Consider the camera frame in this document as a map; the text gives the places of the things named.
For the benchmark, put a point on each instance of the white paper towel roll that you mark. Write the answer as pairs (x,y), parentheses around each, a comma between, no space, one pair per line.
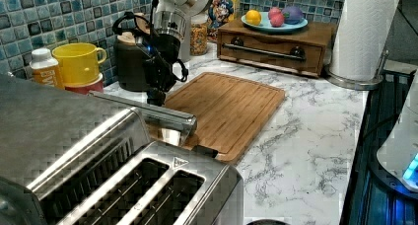
(359,53)

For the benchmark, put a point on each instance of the stainless steel slot toaster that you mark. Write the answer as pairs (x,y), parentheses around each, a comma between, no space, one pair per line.
(158,184)

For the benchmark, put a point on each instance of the dark canister with wooden lid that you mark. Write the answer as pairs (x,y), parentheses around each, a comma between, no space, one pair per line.
(127,54)

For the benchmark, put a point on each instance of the purple plum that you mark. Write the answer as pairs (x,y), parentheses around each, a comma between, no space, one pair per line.
(292,15)

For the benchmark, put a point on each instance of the bamboo cutting board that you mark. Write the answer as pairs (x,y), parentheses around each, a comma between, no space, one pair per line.
(230,112)

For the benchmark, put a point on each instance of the glass oven door with handle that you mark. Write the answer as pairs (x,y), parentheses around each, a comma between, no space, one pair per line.
(164,124)

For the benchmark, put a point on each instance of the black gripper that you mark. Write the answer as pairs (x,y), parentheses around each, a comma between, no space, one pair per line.
(158,54)

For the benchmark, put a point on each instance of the wooden drawer box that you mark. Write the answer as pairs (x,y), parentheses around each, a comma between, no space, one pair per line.
(302,51)

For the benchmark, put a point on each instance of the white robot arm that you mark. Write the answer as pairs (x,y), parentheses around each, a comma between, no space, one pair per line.
(169,17)

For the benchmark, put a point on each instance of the red bowl under mug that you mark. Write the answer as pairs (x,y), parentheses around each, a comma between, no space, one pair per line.
(97,85)

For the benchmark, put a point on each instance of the steel kettle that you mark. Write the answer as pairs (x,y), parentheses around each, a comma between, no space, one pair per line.
(267,222)

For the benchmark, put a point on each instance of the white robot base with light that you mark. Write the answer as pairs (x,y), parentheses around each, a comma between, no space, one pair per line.
(394,157)

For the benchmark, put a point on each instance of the red strawberry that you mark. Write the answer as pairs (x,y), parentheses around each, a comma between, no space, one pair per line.
(277,21)

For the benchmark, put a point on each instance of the yellow mug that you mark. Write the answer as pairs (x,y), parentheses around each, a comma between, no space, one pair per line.
(79,62)

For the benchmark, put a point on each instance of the colourful cereal box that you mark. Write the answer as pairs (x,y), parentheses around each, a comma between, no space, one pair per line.
(220,13)

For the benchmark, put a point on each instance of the glass jar of cereal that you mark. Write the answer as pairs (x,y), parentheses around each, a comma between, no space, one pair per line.
(198,34)

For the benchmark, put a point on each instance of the red fruit at plate edge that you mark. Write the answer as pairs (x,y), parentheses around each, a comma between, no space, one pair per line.
(273,11)

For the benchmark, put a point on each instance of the stainless steel toaster oven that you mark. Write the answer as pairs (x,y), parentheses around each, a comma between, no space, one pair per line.
(58,147)

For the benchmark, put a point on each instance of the yellow lemon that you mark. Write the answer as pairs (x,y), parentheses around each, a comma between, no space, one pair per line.
(253,17)

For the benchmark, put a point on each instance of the orange bottle with white cap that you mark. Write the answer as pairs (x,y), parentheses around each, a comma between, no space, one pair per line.
(45,67)

